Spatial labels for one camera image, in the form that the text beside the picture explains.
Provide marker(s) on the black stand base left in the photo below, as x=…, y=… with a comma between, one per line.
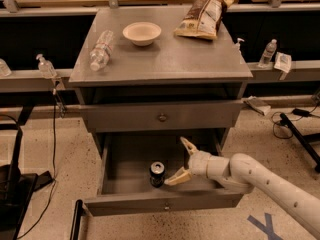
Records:
x=16, y=189

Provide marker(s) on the brown chip bag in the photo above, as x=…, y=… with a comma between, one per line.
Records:
x=203, y=19

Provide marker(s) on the sanitizer pump bottle right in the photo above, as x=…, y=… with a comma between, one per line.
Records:
x=238, y=43

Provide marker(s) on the white paper packet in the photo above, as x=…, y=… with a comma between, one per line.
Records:
x=283, y=62

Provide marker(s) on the closed grey top drawer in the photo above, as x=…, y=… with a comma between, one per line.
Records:
x=149, y=116

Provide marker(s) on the clear plastic water bottle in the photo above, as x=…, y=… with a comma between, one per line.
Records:
x=101, y=53

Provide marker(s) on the dark pepsi can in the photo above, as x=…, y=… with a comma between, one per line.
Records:
x=157, y=172

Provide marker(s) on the grey drawer cabinet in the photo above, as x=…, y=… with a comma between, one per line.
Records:
x=171, y=69

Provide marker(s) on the grey pad on floor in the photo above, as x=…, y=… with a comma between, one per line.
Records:
x=258, y=105

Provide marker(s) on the blue tape cross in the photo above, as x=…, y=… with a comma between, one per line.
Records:
x=266, y=227

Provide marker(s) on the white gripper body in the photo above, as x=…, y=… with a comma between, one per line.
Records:
x=199, y=164

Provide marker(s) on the open grey middle drawer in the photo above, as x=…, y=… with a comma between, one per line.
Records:
x=125, y=186

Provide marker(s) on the white paper bowl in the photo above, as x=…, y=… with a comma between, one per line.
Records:
x=142, y=33

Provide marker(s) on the black bar front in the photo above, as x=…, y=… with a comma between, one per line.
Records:
x=78, y=212

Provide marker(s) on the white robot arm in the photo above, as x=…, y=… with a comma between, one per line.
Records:
x=241, y=173

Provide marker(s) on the black stand leg right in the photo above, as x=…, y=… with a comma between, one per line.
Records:
x=305, y=140

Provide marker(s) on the small water bottle right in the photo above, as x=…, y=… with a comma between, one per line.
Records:
x=268, y=53

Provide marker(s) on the sanitizer pump bottle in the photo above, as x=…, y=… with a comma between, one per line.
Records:
x=238, y=43
x=46, y=67

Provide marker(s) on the sanitizer pump bottle left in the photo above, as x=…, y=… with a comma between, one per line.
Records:
x=46, y=67

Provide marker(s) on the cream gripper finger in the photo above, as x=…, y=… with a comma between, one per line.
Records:
x=190, y=147
x=182, y=175

